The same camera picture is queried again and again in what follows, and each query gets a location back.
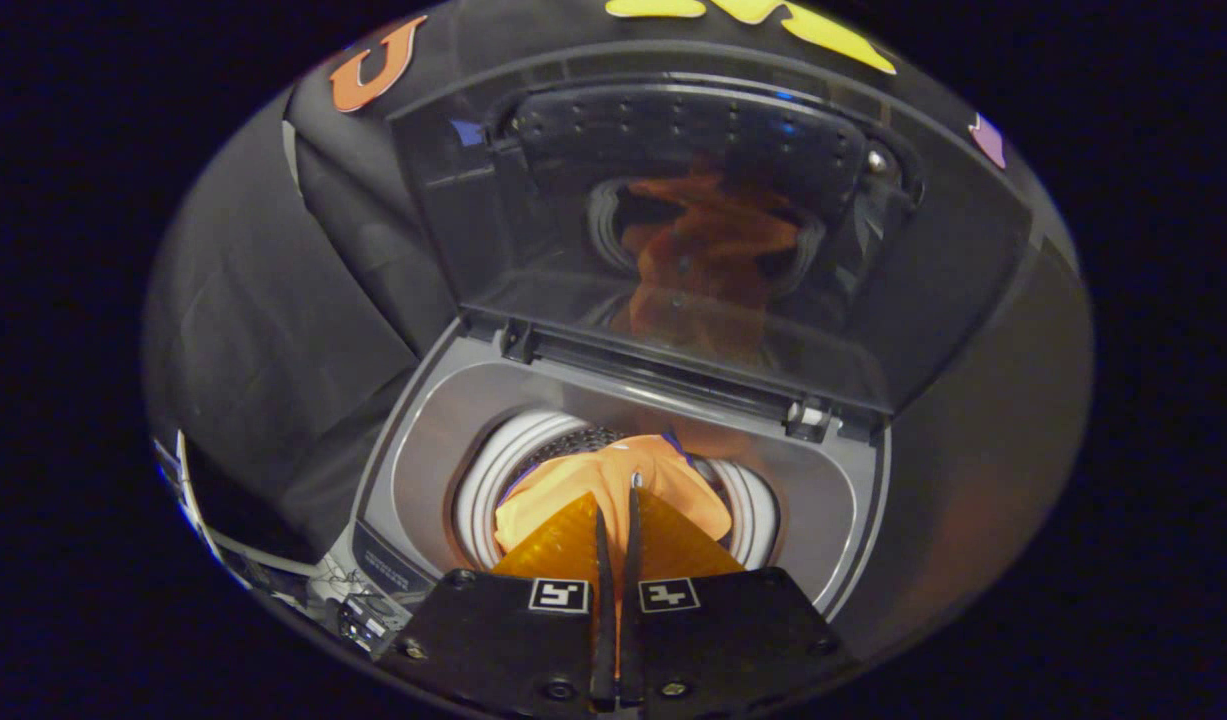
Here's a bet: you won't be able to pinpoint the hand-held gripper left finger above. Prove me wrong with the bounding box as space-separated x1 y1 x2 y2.
373 490 616 715

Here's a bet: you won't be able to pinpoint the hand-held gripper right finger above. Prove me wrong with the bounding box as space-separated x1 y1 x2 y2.
618 485 861 717

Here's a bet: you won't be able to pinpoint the orange polo shirt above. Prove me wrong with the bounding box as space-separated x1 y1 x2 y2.
493 433 734 561

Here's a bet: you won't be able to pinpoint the dark glass washing machine lid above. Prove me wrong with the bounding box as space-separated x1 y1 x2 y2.
388 40 1036 443

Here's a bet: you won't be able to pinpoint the thin black cables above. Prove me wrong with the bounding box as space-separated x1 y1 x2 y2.
308 560 414 653

